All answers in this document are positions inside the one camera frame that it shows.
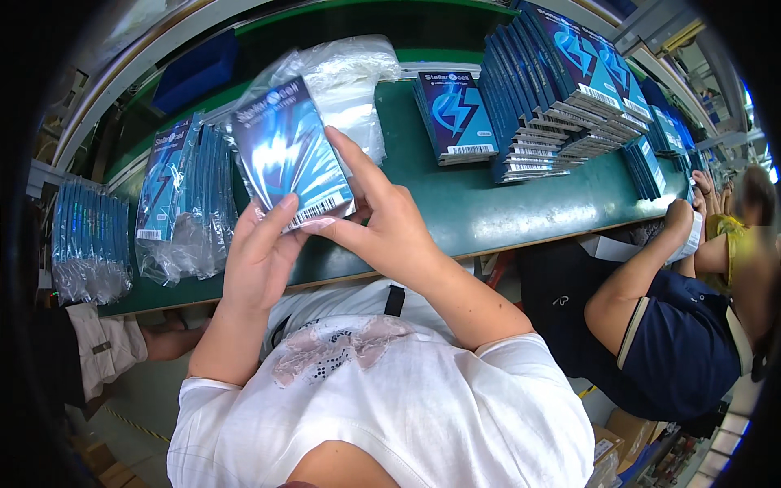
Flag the person's left hand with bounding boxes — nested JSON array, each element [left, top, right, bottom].
[[222, 193, 310, 312]]

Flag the cardboard cartons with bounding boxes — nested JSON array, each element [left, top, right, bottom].
[[66, 432, 155, 488], [591, 407, 669, 488]]

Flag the blue plastic tray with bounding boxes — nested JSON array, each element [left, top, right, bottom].
[[151, 29, 239, 116]]

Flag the person's right hand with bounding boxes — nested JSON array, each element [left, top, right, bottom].
[[301, 126, 444, 285]]

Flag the large stack of blue boxes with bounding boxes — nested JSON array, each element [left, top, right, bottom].
[[478, 0, 655, 185]]

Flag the person's body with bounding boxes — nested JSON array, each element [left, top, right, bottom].
[[166, 277, 596, 488]]

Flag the blue battery box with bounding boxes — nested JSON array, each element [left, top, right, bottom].
[[231, 76, 356, 233]]

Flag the small stack of blue boxes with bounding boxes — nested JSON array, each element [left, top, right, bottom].
[[413, 71, 500, 167]]

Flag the white paper box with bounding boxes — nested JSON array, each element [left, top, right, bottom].
[[664, 210, 704, 267]]

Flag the metal frame rack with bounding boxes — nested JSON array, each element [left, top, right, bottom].
[[612, 0, 754, 153]]

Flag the row of bagged blue boxes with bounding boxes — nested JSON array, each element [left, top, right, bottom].
[[135, 112, 239, 287], [51, 178, 134, 306]]

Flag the pile of clear plastic bags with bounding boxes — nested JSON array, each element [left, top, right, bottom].
[[268, 35, 402, 167]]

